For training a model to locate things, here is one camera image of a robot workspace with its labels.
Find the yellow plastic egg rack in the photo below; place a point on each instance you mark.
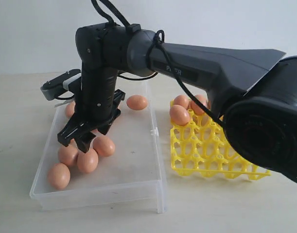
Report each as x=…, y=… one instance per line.
x=201, y=147

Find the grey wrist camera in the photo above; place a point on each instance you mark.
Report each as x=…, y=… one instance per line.
x=59, y=85

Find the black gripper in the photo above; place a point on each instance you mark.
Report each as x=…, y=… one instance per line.
x=96, y=107

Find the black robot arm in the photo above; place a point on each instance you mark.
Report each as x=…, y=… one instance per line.
x=252, y=93

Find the clear plastic tray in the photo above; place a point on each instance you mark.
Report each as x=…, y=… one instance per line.
x=134, y=172

